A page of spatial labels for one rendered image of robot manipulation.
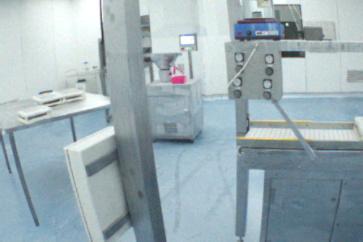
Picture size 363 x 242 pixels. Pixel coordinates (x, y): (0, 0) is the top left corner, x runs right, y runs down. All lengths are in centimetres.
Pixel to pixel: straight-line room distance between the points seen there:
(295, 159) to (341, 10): 552
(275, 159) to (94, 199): 86
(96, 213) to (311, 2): 615
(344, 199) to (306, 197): 20
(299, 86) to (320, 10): 176
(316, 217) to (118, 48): 120
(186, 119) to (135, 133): 316
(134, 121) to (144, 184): 15
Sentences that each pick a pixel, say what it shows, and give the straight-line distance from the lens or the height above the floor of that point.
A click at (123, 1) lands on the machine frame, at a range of 60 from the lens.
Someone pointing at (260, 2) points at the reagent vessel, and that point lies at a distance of 124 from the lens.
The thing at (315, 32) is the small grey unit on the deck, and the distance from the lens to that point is 123.
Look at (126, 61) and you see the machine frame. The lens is 60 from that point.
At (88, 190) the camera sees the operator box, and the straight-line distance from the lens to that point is 62.
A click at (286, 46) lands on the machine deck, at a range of 114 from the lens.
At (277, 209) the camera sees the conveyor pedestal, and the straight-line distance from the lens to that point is 147.
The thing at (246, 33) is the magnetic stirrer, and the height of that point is 130.
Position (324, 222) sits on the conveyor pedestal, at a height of 41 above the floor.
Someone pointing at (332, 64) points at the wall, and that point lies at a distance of 651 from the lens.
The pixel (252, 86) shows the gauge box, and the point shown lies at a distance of 118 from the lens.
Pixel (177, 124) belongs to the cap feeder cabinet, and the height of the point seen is 26.
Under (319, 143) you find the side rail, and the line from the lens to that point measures 125.
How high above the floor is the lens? 128
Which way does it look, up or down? 12 degrees down
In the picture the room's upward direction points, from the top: 5 degrees counter-clockwise
